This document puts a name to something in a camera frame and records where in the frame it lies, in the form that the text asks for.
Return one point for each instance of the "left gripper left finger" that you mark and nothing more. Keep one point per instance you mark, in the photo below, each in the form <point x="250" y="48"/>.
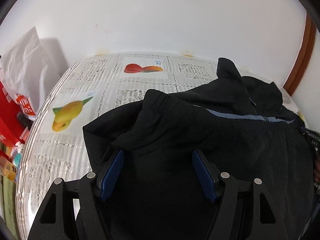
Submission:
<point x="71" y="209"/>

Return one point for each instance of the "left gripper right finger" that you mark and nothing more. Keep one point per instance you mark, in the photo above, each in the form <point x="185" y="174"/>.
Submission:
<point x="241" y="209"/>

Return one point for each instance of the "black jacket with white stripes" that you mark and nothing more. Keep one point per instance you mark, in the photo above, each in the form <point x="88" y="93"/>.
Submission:
<point x="221" y="155"/>

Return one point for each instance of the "white lace fruit tablecloth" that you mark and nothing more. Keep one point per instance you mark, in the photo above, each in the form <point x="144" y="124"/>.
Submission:
<point x="88" y="89"/>

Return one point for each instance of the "red paper shopping bag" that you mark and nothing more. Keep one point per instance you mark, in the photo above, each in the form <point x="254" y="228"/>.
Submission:
<point x="14" y="126"/>

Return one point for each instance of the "white paper shopping bag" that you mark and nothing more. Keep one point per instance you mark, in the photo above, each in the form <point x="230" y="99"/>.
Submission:
<point x="28" y="74"/>

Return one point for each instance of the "brown wooden door frame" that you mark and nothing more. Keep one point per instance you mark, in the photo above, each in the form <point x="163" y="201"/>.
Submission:
<point x="303" y="57"/>

